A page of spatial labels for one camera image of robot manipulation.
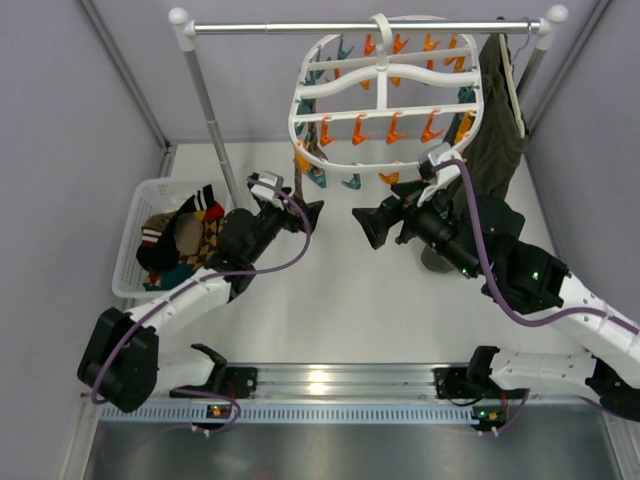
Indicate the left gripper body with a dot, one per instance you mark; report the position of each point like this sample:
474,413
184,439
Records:
288,216

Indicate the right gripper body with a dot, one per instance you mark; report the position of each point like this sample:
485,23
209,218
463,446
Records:
400,222

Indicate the brown argyle sock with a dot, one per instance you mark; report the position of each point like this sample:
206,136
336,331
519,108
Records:
210,245
302,185

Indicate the black striped sock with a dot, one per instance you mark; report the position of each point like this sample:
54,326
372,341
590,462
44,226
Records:
164,255

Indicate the white clip hanger frame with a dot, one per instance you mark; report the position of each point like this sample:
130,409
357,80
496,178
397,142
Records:
399,48

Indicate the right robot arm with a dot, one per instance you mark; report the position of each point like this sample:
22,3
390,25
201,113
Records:
531,287

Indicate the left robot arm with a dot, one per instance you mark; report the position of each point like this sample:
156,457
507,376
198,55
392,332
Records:
123,364

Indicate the wooden clothes hanger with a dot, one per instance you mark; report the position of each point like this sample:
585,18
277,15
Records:
510,85

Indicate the red sock in basket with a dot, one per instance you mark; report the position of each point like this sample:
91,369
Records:
213,213

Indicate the dark teal sock in basket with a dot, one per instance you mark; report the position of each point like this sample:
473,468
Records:
172,278

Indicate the olive green garment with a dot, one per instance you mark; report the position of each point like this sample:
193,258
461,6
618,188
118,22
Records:
495,152

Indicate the white laundry basket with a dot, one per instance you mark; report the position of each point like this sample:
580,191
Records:
152,197

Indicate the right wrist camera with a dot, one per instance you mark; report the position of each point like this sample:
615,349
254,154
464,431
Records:
433,171

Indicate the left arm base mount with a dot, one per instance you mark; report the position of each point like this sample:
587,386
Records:
239,383

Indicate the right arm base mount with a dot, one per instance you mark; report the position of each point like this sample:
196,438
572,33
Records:
451,383

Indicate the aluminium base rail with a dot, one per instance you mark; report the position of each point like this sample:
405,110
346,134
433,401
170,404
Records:
289,393

